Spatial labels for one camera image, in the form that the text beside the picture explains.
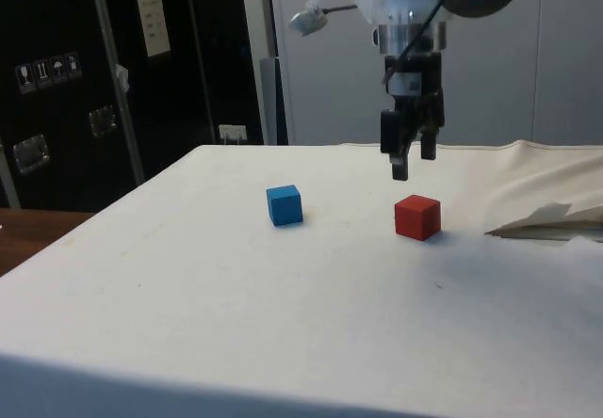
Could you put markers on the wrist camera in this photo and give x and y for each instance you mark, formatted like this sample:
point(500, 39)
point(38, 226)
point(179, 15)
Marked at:
point(308, 20)

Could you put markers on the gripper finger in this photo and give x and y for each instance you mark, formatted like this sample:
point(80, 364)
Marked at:
point(399, 164)
point(428, 145)

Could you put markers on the black cabinet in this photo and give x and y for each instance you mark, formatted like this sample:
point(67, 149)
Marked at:
point(61, 107)

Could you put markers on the blue cube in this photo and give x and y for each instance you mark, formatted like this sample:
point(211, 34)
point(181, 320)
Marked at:
point(285, 207)

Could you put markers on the red cube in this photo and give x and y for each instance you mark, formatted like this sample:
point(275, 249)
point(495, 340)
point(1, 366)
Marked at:
point(417, 218)

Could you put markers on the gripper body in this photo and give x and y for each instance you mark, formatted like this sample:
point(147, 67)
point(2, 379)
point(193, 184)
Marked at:
point(411, 79)

